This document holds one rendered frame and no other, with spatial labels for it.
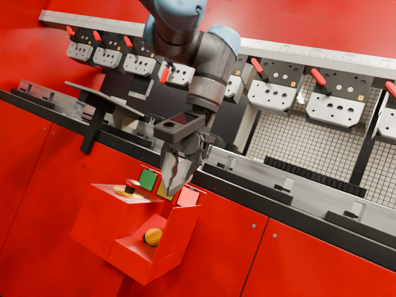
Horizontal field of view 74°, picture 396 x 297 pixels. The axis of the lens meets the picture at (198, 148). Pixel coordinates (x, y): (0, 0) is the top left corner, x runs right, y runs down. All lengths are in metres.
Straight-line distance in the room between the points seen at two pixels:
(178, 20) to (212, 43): 0.16
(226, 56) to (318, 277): 0.57
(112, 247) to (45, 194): 0.72
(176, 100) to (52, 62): 0.82
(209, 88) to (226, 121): 1.01
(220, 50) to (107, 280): 0.53
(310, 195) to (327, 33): 0.53
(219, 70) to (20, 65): 1.48
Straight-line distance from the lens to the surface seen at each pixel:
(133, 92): 1.24
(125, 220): 0.56
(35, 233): 1.28
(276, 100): 0.92
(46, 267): 1.24
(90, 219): 0.60
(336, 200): 0.88
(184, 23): 0.42
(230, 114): 1.54
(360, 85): 0.94
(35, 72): 1.91
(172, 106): 1.71
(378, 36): 1.02
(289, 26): 1.05
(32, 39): 1.89
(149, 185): 0.69
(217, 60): 0.54
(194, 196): 0.64
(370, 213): 0.89
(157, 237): 0.59
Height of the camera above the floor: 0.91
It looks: 2 degrees up
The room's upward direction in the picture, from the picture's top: 21 degrees clockwise
